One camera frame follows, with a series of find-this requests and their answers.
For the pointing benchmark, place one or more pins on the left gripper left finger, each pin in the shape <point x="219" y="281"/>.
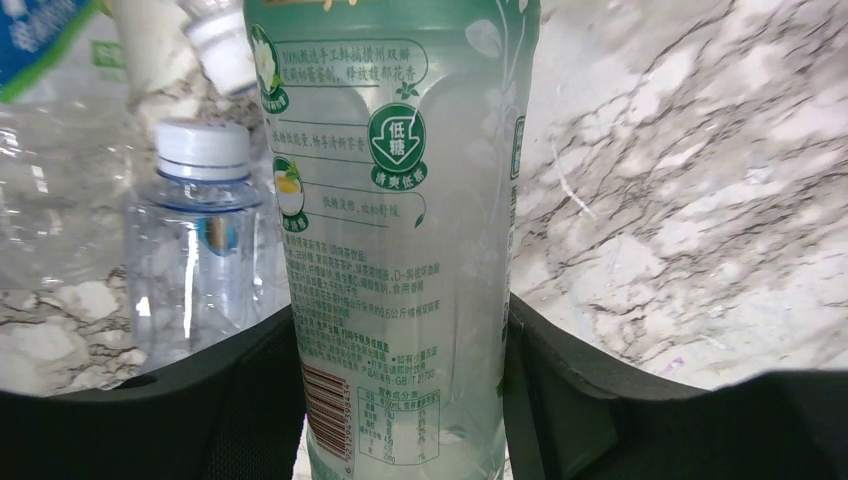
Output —
<point x="232" y="411"/>

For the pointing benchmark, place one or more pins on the green tea bottle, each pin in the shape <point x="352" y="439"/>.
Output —
<point x="396" y="131"/>

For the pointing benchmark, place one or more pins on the clear bottle blue label slim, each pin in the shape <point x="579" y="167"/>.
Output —
<point x="201" y="256"/>

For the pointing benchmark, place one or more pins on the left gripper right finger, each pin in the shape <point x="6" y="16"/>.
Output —
<point x="574" y="412"/>

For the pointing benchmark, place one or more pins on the clear bottle grey blue label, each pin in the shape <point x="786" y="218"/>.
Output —
<point x="66" y="143"/>

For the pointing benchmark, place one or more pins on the clear bottle white label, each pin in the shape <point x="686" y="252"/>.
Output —
<point x="216" y="31"/>

